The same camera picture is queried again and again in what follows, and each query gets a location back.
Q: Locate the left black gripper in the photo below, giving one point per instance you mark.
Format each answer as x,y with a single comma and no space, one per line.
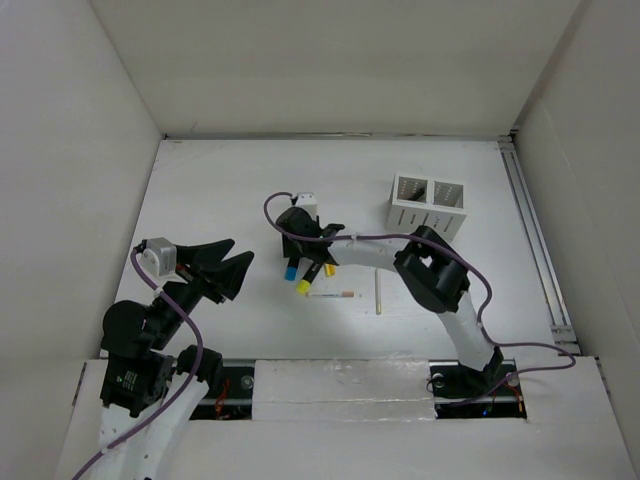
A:
206,256

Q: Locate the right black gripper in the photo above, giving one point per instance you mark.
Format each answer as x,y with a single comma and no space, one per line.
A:
290,248

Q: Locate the blue cap highlighter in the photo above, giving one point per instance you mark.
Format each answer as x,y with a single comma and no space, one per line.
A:
291,270

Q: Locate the yellow cap black highlighter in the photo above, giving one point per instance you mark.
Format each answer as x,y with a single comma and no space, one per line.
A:
304,286

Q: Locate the white pen brown tip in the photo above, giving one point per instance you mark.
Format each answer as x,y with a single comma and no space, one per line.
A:
340,294

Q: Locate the thin white yellow pencil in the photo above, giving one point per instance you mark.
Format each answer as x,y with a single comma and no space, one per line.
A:
378,291

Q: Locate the orange cap highlighter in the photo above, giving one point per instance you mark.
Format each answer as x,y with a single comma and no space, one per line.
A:
419,195

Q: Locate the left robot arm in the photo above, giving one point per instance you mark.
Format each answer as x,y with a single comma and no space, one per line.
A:
158,369

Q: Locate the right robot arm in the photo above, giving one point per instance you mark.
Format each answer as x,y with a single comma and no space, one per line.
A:
431,271

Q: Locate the white yellow marker pen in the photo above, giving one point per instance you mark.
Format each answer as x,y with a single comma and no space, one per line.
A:
329,270

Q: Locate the white slotted pen holder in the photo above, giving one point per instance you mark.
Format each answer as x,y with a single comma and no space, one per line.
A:
443,211

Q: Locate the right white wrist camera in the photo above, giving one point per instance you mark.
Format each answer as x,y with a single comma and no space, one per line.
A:
307,202

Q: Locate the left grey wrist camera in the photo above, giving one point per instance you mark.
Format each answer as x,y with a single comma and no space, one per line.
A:
158,257

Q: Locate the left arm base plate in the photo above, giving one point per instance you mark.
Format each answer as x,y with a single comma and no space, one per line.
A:
232,398

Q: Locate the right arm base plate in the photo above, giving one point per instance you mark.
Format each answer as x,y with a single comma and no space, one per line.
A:
460,393

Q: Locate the aluminium rail right side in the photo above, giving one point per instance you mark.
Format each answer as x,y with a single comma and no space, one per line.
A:
559,319

